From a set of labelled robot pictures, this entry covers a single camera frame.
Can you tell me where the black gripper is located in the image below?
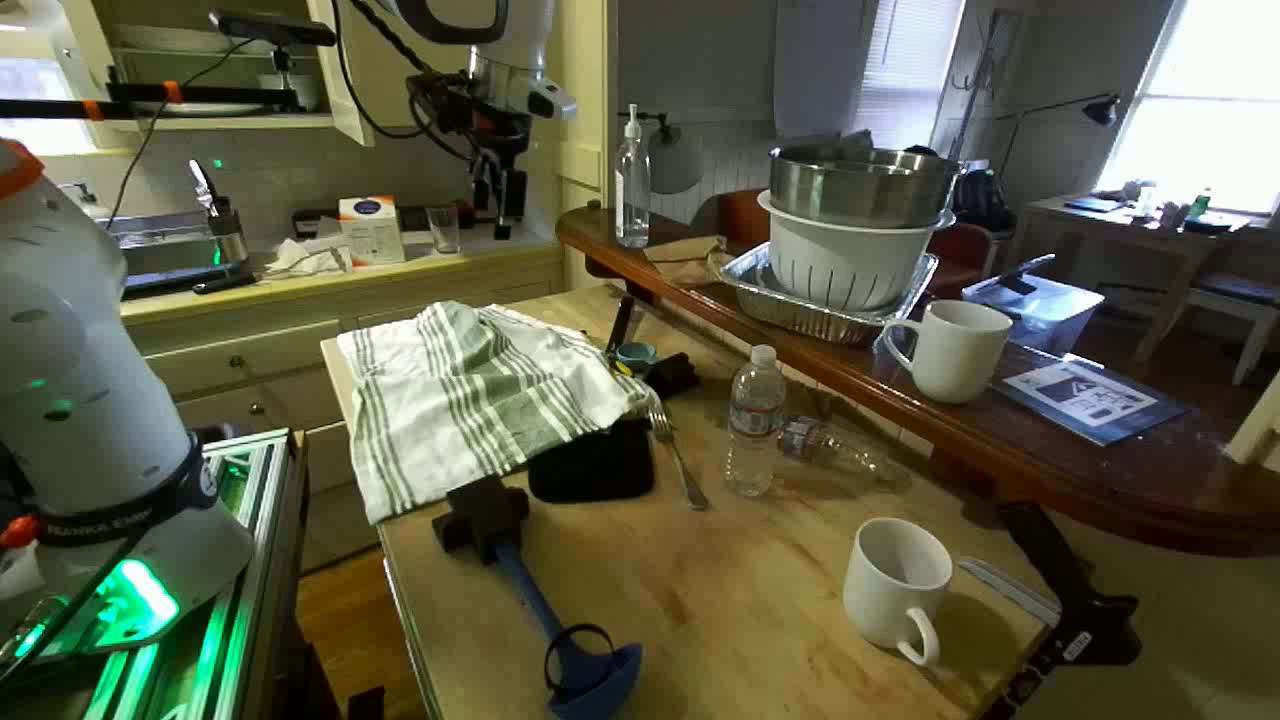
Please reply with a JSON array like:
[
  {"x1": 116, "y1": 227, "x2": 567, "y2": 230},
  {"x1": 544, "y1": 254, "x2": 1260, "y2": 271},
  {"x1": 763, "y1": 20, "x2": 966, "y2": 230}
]
[{"x1": 447, "y1": 92, "x2": 538, "y2": 244}]

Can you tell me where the black soft object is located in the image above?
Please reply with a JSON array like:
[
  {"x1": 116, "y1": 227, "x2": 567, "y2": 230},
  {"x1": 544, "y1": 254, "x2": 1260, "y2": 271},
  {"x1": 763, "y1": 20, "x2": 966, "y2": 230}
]
[{"x1": 526, "y1": 413, "x2": 661, "y2": 506}]

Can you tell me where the white green striped towel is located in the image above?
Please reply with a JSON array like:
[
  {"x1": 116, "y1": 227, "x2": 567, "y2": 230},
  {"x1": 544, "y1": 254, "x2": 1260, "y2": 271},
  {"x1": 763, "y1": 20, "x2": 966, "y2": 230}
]
[{"x1": 318, "y1": 298, "x2": 669, "y2": 528}]

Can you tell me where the brown folded towel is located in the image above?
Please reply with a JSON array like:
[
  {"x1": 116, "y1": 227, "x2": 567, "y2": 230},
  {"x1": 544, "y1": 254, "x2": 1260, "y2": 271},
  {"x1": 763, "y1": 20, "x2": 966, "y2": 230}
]
[{"x1": 642, "y1": 230, "x2": 732, "y2": 288}]

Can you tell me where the white tissue box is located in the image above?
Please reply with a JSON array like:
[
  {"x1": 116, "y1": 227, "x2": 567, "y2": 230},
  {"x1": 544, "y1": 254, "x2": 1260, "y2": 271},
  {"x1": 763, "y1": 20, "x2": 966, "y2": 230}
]
[{"x1": 332, "y1": 193, "x2": 408, "y2": 266}]

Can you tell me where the clear hand sanitizer pump bottle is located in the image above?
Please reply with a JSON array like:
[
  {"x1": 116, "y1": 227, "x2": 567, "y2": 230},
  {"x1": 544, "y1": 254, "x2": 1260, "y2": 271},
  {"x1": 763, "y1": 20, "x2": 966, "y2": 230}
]
[{"x1": 613, "y1": 99, "x2": 661, "y2": 253}]

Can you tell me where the teal measuring cup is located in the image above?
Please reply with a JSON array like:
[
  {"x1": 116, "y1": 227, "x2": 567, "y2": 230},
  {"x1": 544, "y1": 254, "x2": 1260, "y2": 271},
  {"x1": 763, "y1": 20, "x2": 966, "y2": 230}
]
[{"x1": 610, "y1": 338, "x2": 665, "y2": 380}]

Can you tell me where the small black measuring cup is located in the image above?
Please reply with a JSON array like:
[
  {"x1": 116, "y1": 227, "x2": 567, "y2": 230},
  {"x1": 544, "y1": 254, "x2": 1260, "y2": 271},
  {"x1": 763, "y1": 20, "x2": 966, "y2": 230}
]
[{"x1": 642, "y1": 349, "x2": 705, "y2": 402}]

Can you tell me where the black metal tap device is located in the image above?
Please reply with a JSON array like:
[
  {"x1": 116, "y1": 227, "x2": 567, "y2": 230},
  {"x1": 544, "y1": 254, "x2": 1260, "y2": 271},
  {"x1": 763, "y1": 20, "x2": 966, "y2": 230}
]
[{"x1": 179, "y1": 156, "x2": 266, "y2": 295}]

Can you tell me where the cream drawer cabinet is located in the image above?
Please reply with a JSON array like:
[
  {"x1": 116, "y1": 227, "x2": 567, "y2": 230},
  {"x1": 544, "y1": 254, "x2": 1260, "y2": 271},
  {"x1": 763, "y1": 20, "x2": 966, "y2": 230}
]
[{"x1": 116, "y1": 244, "x2": 572, "y2": 577}]

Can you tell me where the aluminium foil tray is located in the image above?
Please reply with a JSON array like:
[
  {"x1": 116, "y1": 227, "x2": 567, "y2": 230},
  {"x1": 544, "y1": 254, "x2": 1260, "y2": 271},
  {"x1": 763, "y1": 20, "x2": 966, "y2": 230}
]
[{"x1": 711, "y1": 239, "x2": 946, "y2": 351}]

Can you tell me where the black bar with orange clamps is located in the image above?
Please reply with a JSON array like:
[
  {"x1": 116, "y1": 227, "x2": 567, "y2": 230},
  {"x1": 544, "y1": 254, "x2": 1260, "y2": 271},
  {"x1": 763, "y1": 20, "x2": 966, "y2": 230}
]
[{"x1": 0, "y1": 76, "x2": 325, "y2": 125}]

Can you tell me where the clear plastic water bottle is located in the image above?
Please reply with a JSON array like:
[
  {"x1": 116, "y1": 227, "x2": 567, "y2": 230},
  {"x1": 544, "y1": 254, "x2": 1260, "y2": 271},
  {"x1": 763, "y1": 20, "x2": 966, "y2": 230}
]
[{"x1": 719, "y1": 338, "x2": 794, "y2": 502}]

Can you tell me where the white plastic colander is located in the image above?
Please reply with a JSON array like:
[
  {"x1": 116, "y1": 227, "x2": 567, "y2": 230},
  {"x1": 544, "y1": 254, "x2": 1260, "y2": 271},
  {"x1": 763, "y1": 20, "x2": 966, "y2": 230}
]
[{"x1": 756, "y1": 189, "x2": 946, "y2": 315}]

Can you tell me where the stainless steel bowl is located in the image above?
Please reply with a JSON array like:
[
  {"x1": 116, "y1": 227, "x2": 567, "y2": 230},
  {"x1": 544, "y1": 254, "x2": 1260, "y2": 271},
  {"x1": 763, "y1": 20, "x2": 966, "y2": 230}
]
[{"x1": 763, "y1": 138, "x2": 961, "y2": 230}]

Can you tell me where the blue funnel tool black head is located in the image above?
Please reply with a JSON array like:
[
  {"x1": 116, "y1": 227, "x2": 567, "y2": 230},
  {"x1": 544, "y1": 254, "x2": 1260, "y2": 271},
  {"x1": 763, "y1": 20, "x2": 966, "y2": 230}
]
[{"x1": 431, "y1": 476, "x2": 647, "y2": 720}]

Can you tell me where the crushed clear plastic bottle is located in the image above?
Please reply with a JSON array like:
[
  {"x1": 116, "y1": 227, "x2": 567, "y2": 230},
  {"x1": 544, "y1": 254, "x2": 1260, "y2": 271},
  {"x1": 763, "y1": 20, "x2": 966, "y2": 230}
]
[{"x1": 778, "y1": 413, "x2": 897, "y2": 487}]

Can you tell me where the large white mug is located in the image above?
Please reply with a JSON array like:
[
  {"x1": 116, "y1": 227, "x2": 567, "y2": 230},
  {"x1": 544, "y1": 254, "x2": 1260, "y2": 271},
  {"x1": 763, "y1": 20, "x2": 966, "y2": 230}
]
[{"x1": 879, "y1": 295, "x2": 1015, "y2": 407}]

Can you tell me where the clear plastic container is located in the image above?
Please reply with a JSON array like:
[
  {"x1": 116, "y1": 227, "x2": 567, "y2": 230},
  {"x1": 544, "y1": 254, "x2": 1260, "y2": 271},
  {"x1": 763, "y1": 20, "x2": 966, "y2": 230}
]
[{"x1": 961, "y1": 266, "x2": 1108, "y2": 354}]

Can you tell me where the small white mug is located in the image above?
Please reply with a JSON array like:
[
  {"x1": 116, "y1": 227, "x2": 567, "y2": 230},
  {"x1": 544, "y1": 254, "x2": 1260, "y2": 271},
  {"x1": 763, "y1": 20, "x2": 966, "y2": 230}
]
[{"x1": 840, "y1": 513, "x2": 961, "y2": 671}]

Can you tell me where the black desk lamp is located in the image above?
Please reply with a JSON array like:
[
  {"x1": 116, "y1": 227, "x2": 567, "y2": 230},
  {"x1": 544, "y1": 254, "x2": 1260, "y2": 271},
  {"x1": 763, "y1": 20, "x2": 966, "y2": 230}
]
[{"x1": 992, "y1": 87, "x2": 1129, "y2": 205}]

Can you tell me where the printed booklet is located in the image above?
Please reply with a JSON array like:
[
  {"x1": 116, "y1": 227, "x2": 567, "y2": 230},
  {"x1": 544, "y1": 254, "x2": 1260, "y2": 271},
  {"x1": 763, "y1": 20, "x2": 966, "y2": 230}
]
[{"x1": 1002, "y1": 354, "x2": 1190, "y2": 451}]

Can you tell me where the wooden desk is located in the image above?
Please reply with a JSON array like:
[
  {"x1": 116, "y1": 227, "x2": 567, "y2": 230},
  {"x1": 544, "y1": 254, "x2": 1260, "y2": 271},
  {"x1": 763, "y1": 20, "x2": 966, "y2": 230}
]
[{"x1": 1015, "y1": 193, "x2": 1272, "y2": 362}]

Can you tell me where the wooden chair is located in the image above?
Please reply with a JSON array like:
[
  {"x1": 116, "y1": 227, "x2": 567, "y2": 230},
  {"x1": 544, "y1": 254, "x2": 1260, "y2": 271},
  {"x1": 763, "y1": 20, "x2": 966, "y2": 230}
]
[{"x1": 1172, "y1": 217, "x2": 1280, "y2": 391}]

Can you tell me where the orange cable strap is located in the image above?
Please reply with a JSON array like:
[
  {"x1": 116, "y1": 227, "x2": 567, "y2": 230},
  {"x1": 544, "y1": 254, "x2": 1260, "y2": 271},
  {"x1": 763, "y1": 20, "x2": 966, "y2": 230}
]
[{"x1": 0, "y1": 136, "x2": 48, "y2": 205}]

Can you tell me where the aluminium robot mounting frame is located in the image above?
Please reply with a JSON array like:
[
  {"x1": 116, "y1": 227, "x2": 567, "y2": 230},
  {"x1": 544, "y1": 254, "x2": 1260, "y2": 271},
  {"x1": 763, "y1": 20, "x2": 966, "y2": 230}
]
[{"x1": 0, "y1": 423, "x2": 312, "y2": 720}]

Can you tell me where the black camera clamp mount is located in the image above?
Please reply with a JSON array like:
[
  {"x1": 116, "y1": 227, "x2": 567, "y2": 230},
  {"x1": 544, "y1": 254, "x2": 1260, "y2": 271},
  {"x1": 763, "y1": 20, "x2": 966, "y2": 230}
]
[{"x1": 977, "y1": 495, "x2": 1149, "y2": 720}]

